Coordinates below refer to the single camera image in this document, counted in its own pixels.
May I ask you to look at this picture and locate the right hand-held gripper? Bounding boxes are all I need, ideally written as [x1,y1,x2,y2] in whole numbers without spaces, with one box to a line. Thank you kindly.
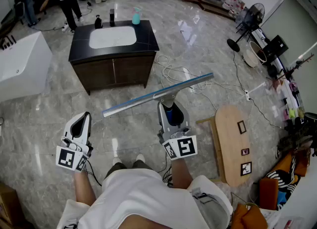
[157,101,198,161]

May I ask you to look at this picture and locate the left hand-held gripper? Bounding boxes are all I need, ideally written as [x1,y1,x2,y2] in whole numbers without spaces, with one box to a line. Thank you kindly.
[55,111,94,173]

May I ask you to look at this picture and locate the metal squeegee with blue handle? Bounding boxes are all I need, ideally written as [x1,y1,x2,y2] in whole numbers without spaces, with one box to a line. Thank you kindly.
[102,72,214,125]

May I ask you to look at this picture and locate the person's left forearm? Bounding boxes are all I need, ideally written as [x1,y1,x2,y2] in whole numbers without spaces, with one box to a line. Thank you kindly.
[73,170,97,203]

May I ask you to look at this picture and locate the person's right forearm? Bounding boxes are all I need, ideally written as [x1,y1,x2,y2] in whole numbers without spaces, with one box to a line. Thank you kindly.
[170,158,194,189]

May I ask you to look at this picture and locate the person's dark trousers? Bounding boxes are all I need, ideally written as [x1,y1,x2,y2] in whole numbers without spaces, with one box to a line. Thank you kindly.
[104,160,154,180]

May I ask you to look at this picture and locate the oval wooden side table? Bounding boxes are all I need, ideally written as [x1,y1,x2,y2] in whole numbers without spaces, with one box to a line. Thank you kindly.
[196,105,254,188]

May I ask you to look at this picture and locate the black top wooden sink table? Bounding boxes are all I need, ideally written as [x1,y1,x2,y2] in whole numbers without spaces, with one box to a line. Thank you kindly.
[68,20,160,96]

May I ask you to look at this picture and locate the white bathtub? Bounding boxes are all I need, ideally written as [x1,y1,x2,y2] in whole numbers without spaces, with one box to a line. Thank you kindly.
[0,31,53,103]

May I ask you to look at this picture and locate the person's white shirt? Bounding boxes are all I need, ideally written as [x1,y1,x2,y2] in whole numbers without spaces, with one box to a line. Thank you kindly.
[56,168,234,229]

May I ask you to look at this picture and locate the white sink basin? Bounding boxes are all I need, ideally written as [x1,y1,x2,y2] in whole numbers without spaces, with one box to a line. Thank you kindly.
[89,26,137,49]

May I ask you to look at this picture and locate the white round basin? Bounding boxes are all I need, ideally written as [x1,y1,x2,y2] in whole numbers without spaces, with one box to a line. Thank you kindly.
[242,41,268,68]

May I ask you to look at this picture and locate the cardboard box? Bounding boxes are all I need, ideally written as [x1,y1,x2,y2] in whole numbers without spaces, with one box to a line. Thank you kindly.
[0,183,26,227]

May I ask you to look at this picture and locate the teal spray bottle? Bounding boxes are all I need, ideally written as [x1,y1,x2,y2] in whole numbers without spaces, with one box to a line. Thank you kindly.
[131,6,143,25]

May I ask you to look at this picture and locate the orange patterned cushion seat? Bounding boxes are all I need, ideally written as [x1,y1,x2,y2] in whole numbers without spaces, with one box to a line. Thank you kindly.
[258,148,311,211]

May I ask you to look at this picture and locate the black box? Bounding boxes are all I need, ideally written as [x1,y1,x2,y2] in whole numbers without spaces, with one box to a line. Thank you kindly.
[263,35,289,58]

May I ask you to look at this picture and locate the orange bag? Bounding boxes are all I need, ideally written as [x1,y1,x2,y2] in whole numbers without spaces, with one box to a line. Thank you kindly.
[231,203,268,229]

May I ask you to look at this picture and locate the wooden coat rack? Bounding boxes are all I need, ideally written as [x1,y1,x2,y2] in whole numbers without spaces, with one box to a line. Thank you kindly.
[265,53,316,81]

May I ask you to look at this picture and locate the black standing fan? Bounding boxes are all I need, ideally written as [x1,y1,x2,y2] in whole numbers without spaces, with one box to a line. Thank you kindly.
[226,2,266,53]

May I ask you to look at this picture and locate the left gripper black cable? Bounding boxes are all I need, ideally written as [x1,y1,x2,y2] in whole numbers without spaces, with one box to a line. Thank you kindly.
[86,159,103,187]

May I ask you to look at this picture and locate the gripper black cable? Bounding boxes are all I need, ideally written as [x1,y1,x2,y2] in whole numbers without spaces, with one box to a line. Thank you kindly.
[86,159,103,187]
[161,148,174,187]

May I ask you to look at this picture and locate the white floor cable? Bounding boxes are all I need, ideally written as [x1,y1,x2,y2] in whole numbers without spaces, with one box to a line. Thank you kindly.
[153,54,246,95]

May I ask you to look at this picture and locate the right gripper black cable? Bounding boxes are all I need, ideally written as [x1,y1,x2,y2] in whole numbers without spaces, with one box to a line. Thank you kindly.
[161,148,174,187]

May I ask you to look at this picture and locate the black floor cable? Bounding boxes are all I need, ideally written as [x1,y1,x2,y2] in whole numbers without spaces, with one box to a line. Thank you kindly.
[232,49,283,130]

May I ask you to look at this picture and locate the grey chest strap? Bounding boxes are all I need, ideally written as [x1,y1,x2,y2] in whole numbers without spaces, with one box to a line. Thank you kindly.
[190,187,225,225]

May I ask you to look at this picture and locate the black white picture frame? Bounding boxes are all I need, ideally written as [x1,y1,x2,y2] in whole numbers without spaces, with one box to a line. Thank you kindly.
[240,161,253,177]

